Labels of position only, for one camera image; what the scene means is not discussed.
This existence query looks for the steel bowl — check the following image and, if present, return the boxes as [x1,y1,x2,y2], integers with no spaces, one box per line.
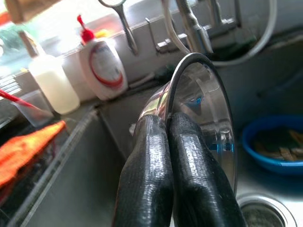
[129,52,239,198]

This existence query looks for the stainless steel sink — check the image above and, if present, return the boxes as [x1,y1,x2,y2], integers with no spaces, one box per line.
[7,40,303,227]

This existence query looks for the white flexible hose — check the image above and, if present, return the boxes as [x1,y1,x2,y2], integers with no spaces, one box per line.
[208,0,277,67]
[162,0,191,54]

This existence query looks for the steel sink drain strainer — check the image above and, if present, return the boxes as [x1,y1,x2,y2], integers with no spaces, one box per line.
[236,192,297,227]

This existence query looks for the steel wire dish rack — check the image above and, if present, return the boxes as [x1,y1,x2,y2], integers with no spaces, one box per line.
[0,68,30,94]

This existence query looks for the white soap bottle red pump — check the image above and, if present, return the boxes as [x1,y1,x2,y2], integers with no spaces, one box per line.
[77,14,129,101]

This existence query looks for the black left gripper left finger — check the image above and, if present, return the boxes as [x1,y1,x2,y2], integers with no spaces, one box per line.
[113,114,175,227]

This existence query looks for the brown wooden board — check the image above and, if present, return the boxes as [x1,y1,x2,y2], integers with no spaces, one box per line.
[6,0,36,24]

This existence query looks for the clear plastic cup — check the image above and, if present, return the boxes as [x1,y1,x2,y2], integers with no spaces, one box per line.
[14,89,55,128]

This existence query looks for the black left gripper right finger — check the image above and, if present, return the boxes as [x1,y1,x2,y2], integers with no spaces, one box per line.
[167,111,247,227]

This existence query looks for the dark green scrub pad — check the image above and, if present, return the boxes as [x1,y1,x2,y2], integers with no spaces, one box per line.
[153,65,177,80]

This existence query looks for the red stick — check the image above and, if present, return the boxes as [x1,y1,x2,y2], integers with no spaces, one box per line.
[0,89,38,111]

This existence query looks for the flexible steel sprayer faucet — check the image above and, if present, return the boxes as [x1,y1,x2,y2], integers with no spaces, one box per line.
[176,0,214,54]

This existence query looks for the steel wall mixer tap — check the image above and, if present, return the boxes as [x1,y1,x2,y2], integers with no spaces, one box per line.
[145,0,243,52]

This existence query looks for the milky white plastic bottle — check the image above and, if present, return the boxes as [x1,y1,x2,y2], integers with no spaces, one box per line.
[18,30,81,116]

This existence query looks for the orange cleaning cloth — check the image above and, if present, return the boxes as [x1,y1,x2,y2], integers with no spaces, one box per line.
[0,120,67,187]

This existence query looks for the blue plastic bowl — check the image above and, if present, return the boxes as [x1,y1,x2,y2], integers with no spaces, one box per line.
[241,115,303,176]

